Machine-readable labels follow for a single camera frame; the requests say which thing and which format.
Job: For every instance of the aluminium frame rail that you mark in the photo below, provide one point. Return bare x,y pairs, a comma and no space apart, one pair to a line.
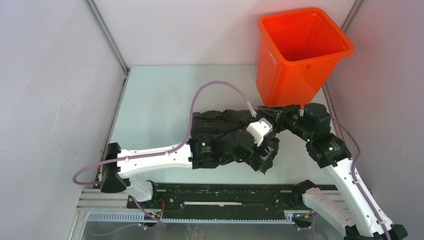
107,35

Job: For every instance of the black plastic trash bag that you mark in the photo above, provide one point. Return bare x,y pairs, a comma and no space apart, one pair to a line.
218,138

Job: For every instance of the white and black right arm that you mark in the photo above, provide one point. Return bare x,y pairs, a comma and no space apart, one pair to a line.
364,219

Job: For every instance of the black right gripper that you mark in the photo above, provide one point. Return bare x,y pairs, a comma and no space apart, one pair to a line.
280,114

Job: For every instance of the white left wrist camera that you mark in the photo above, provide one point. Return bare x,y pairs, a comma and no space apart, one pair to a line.
259,130

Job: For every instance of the orange plastic trash bin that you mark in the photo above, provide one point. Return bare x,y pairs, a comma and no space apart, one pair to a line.
299,50

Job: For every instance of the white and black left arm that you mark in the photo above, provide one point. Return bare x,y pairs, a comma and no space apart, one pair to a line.
125,175

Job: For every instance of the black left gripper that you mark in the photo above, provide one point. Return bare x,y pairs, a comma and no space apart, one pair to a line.
256,160

